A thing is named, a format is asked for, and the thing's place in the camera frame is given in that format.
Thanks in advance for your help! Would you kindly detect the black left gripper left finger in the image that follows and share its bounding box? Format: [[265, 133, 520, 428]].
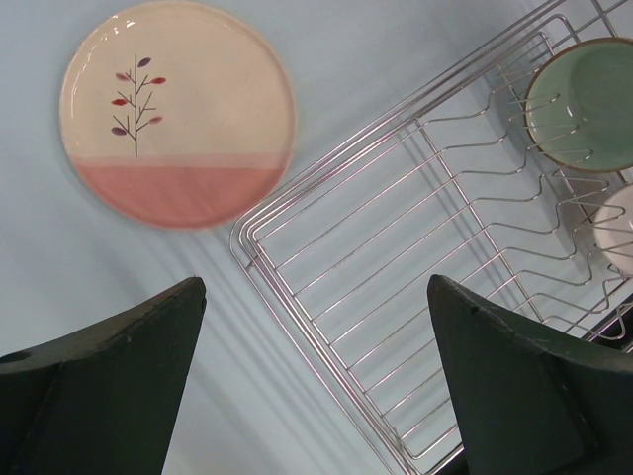
[[1, 277, 207, 474]]

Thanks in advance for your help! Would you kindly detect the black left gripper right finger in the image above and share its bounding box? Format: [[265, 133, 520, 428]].
[[427, 275, 632, 474]]

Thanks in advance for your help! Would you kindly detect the orange bowl white inside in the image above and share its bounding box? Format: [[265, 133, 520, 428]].
[[593, 185, 632, 277]]

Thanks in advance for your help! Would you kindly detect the metal wire dish rack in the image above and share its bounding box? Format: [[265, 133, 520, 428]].
[[230, 1, 632, 474]]

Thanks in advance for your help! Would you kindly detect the pink cream tree plate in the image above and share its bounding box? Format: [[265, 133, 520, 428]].
[[59, 1, 298, 230]]

